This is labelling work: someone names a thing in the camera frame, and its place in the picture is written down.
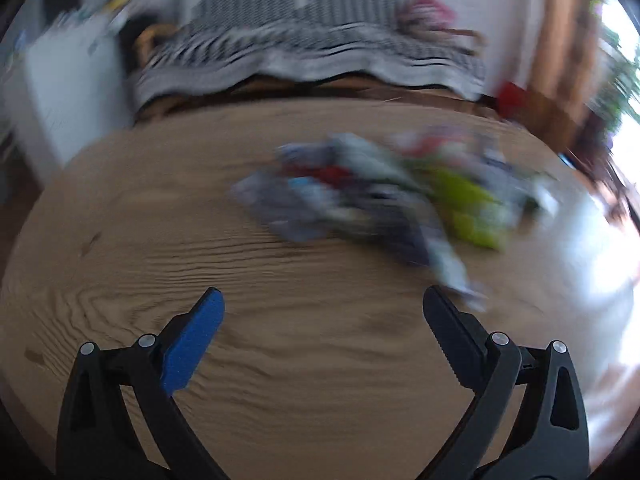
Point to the white cabinet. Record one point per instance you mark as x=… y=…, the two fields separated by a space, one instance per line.
x=65 y=95

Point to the pile of wrappers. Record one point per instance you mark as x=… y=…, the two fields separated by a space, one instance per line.
x=380 y=195

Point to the pink printed item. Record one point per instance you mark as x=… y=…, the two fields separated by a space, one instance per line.
x=427 y=10

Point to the brown curtain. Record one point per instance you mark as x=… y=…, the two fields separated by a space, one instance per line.
x=560 y=50

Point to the red object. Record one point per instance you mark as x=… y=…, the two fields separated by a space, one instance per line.
x=512 y=97

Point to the wooden bench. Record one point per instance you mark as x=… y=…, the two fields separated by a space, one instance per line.
x=350 y=87

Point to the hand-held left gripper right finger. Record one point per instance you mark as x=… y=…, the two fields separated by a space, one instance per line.
x=452 y=340

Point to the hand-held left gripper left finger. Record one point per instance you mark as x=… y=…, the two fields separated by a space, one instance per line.
x=192 y=345

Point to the black white striped cloth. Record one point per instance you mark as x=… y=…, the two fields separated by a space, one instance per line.
x=310 y=45

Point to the green plant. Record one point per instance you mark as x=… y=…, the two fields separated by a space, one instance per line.
x=617 y=75

